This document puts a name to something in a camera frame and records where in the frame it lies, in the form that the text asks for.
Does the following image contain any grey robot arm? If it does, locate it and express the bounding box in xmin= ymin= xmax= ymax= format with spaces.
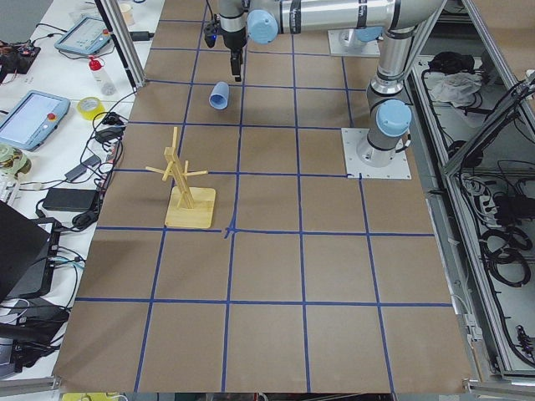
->
xmin=339 ymin=27 xmax=383 ymax=48
xmin=217 ymin=1 xmax=443 ymax=167

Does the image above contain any red cap squeeze bottle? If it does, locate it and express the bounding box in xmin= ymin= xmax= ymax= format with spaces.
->
xmin=89 ymin=56 xmax=116 ymax=96

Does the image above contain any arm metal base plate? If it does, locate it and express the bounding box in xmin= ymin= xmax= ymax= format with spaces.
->
xmin=328 ymin=27 xmax=383 ymax=58
xmin=341 ymin=128 xmax=411 ymax=180

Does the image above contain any black laptop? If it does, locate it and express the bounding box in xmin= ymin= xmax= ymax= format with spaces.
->
xmin=1 ymin=203 xmax=60 ymax=301

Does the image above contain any white crumpled cloth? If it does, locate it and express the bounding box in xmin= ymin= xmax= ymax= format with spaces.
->
xmin=430 ymin=72 xmax=482 ymax=107

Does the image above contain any yellow tape roll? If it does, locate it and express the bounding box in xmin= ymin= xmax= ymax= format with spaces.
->
xmin=76 ymin=96 xmax=105 ymax=120

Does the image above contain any green glass jar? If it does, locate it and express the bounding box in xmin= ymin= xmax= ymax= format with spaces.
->
xmin=0 ymin=143 xmax=32 ymax=179

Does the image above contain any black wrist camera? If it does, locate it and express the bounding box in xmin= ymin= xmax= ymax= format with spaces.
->
xmin=203 ymin=14 xmax=221 ymax=48

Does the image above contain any light blue plastic cup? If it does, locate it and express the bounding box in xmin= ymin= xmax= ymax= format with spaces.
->
xmin=209 ymin=81 xmax=230 ymax=110

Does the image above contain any aluminium frame post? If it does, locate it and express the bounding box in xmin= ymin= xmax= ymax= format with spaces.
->
xmin=94 ymin=0 xmax=145 ymax=89

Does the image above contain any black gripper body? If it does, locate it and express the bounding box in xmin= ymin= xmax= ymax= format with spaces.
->
xmin=221 ymin=28 xmax=247 ymax=52

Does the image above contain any wooden cup rack stand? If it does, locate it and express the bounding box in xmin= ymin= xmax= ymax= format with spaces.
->
xmin=145 ymin=127 xmax=217 ymax=229

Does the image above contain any blue teach pendant tablet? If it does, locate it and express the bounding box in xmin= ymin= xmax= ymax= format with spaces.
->
xmin=1 ymin=90 xmax=70 ymax=151

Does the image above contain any black power adapter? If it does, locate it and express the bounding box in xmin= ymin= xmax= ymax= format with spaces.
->
xmin=43 ymin=188 xmax=98 ymax=212

